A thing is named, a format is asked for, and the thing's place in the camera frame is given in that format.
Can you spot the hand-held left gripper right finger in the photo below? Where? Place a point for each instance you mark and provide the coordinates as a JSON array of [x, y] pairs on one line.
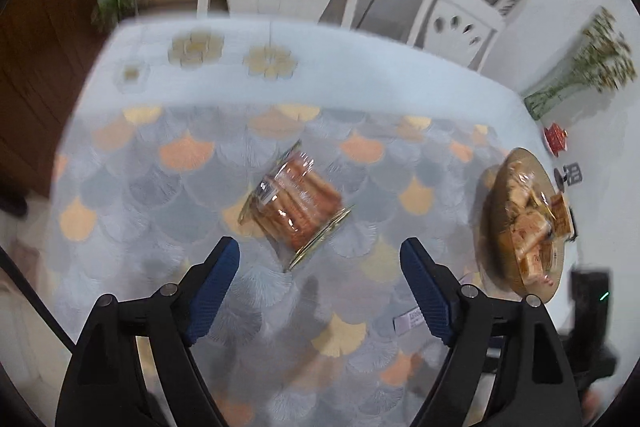
[[425, 287]]

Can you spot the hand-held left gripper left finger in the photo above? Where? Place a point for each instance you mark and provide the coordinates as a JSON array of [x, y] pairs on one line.
[[215, 287]]

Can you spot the pile of snacks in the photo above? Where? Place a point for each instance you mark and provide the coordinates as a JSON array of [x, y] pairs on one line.
[[532, 227]]

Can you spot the amber glass plate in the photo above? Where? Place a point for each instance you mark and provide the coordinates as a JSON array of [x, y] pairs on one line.
[[492, 207]]

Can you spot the orange snack sticks clear packet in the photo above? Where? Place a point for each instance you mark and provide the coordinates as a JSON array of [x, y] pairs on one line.
[[300, 202]]

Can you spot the small white label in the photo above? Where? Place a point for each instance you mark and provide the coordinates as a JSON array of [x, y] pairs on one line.
[[407, 322]]

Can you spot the scalloped pattern table mat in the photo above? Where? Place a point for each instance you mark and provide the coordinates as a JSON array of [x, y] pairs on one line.
[[150, 207]]

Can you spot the red ornament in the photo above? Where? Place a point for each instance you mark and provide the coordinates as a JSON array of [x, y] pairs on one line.
[[556, 138]]

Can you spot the white flower print tablecloth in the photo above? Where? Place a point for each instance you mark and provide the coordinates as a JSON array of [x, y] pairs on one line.
[[350, 72]]

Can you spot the glass vase with flowers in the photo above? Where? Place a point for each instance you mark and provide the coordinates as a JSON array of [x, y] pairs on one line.
[[585, 67]]

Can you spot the brown wooden cabinet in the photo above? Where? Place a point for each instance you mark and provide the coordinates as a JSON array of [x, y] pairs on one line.
[[45, 57]]

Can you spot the green potted plant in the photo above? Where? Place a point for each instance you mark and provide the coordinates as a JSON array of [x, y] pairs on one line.
[[115, 4]]

